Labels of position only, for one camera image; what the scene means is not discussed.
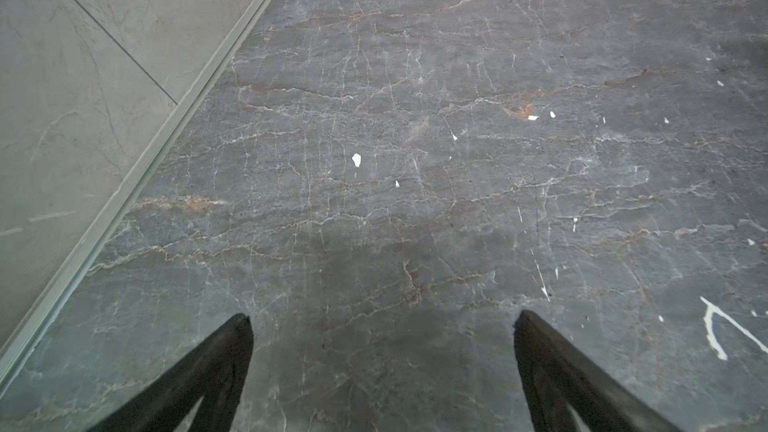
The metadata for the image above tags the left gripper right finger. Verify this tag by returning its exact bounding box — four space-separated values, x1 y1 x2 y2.
514 310 679 431

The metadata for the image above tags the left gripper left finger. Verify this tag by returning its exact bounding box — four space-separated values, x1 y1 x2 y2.
90 313 254 431

